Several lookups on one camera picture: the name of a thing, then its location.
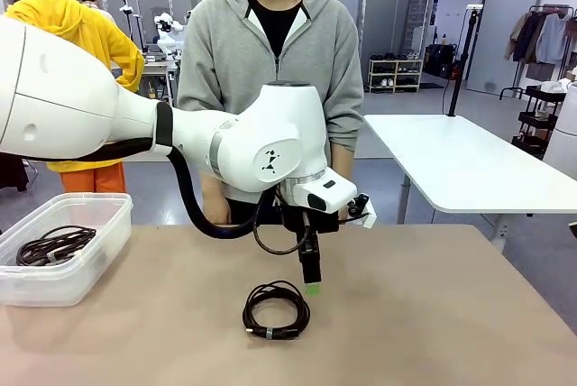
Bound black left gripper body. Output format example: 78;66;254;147
280;205;340;255

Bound black USB cable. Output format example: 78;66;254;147
242;280;312;342

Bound thick black cable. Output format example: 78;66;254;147
16;225;98;268

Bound person's left forearm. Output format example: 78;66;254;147
330;141;356;185

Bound person's right forearm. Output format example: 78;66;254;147
199;172;227;203

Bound person's right hand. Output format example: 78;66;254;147
204;198;233;225

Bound black utility cart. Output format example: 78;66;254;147
510;84;567;160

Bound large white table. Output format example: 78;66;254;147
362;114;577;253

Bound wooden shoe shelf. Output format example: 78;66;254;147
368;58;426;95

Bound person in grey hoodie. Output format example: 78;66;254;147
176;0;365;225

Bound clothes rack with garments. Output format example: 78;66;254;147
503;3;577;101

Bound black pole with white top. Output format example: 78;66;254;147
447;3;485;118

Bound black bags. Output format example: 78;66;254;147
425;41;462;80

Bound clear plastic storage container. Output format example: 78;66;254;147
0;192;134;308

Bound background workbench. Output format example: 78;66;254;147
141;60;181;103

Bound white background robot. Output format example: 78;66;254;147
152;11;186;57

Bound mannequin in yellow hoodie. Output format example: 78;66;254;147
3;0;146;194

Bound black garment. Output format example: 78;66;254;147
0;151;30;194

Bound thin black left gripper cable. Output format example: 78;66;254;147
252;196;314;256

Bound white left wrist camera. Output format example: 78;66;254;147
345;192;378;230

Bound thick black left arm hose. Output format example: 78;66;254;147
0;100;278;240

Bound black camera tripod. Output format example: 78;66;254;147
118;0;146;54

